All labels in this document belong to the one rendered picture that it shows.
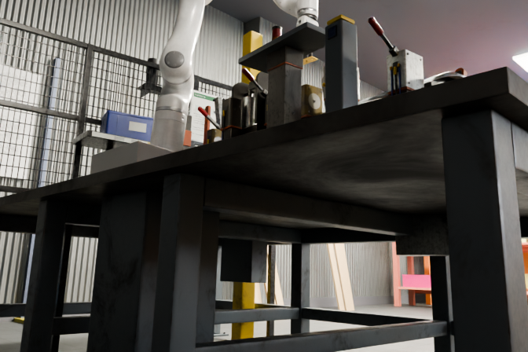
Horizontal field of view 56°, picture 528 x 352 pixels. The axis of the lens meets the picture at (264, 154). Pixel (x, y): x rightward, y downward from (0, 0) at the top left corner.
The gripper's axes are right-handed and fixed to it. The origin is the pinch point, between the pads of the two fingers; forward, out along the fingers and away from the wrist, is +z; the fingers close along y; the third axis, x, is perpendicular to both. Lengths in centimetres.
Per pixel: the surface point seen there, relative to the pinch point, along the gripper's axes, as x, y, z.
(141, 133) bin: 93, -18, 19
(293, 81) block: -15.8, -24.4, 22.8
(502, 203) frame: -93, -64, 74
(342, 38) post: -40, -30, 18
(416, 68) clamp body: -52, -11, 25
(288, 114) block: -15.6, -26.1, 34.7
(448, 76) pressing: -58, -2, 26
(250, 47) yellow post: 108, 65, -62
